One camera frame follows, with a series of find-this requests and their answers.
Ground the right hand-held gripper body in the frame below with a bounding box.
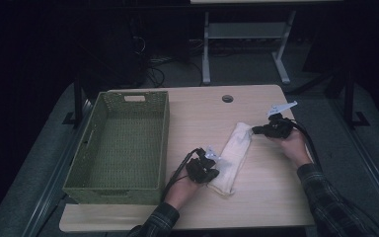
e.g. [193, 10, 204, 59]
[265, 101, 298, 139]

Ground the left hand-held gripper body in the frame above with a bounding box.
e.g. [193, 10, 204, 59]
[186, 146, 221, 185]

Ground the white cloth with brown print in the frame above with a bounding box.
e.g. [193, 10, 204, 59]
[206, 121, 255, 198]

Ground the green perforated plastic basket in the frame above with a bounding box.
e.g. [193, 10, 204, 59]
[62, 90, 171, 205]

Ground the person's right hand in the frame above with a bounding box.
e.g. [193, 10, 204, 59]
[270, 128, 313, 170]

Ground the person's left hand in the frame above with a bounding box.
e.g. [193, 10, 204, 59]
[165, 171, 206, 210]

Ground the black metal stand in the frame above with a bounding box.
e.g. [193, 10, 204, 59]
[343, 65, 371, 129]
[62, 75, 84, 126]

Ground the left hand-held gripper black cable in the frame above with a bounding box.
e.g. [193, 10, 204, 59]
[161, 147, 200, 201]

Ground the hand-held gripper black cable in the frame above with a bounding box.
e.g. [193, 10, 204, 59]
[289, 118, 379, 237]
[161, 147, 200, 201]

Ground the right hand-held gripper black cable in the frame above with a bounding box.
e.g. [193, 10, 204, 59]
[289, 118, 379, 237]

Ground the aluminium profile rail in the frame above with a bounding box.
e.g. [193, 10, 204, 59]
[329, 95, 379, 228]
[23, 98, 93, 237]

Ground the white metal frame desk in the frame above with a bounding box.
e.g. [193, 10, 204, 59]
[189, 0, 344, 86]

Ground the tangle of floor cables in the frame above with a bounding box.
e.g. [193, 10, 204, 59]
[129, 16, 203, 88]

